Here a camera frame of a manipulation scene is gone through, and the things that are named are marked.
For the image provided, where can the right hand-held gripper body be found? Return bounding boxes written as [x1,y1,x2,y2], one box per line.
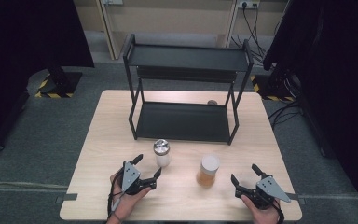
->
[234,175,293,210]

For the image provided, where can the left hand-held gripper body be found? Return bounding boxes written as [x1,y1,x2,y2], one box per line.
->
[121,161,158,196]

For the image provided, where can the silver-lidded glass jar white powder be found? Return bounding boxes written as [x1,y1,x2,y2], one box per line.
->
[153,138,172,168]

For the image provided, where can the white-lidded jar amber contents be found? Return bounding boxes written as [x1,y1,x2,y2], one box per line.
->
[196,154,221,189]

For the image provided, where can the black metal two-tier rack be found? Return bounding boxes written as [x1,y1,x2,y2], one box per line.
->
[122,33,255,147]

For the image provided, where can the person's left hand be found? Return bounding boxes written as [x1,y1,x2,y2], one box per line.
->
[109,169,153,224]

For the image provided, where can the person's right hand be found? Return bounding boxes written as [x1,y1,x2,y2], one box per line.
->
[240,194,282,224]

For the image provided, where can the grey tape strip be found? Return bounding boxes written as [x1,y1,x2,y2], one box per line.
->
[55,192,79,205]
[284,192,308,206]

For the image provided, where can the black stand base yellow stripes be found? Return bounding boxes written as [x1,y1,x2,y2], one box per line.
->
[34,66,84,100]
[249,72,296,103]

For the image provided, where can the black curtain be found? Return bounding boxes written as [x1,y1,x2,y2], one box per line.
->
[262,0,358,218]
[0,0,95,159]

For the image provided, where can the beige wooden cabinet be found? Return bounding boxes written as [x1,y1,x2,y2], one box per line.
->
[73,0,290,61]

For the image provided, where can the right hand-held gripper cable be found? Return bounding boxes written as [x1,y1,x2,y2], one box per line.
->
[269,199,285,224]

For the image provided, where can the hand-held gripper cable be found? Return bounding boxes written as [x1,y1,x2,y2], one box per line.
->
[106,174,126,219]
[269,199,285,224]

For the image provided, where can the left hand-held gripper cable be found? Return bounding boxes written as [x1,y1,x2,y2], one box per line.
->
[106,174,126,219]

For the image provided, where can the black floor cables by stand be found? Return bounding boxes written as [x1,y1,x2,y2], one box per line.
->
[268,98,304,129]

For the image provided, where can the black floor cables from socket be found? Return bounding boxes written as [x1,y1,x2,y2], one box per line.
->
[230,2,268,67]

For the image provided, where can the white wall socket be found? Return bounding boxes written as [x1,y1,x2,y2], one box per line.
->
[237,0,261,9]

